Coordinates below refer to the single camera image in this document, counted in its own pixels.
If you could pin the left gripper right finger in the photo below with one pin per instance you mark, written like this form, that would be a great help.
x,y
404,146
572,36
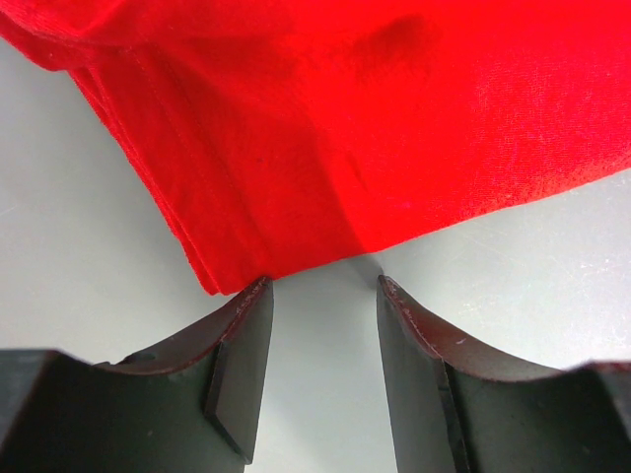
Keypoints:
x,y
457,404

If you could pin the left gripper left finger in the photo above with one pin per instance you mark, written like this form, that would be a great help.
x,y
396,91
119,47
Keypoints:
x,y
206,380

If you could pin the red t shirt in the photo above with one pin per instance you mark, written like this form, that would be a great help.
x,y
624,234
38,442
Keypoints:
x,y
278,136

